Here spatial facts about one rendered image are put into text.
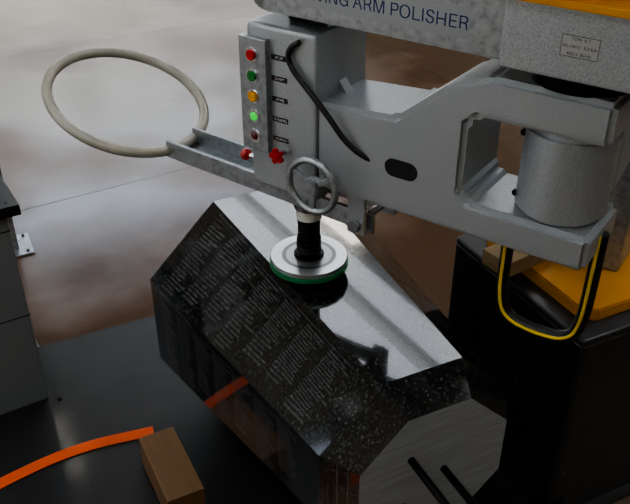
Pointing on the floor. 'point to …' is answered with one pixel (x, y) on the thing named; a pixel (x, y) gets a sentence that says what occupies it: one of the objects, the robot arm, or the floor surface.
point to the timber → (170, 469)
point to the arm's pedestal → (5, 329)
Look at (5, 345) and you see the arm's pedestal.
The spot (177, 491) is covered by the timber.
